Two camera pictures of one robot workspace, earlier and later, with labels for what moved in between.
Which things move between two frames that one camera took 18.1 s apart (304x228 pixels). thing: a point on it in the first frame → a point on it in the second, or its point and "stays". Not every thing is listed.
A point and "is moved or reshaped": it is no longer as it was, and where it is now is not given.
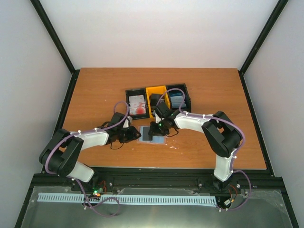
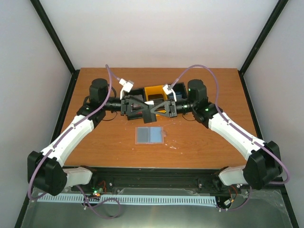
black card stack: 154,98 stays
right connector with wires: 233,191 stays
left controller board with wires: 97,192 stays
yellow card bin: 159,90 stays
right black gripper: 154,131 → 172,114
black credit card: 146,136 is moved or reshaped
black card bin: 180,87 stays
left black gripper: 133,136 → 124,107
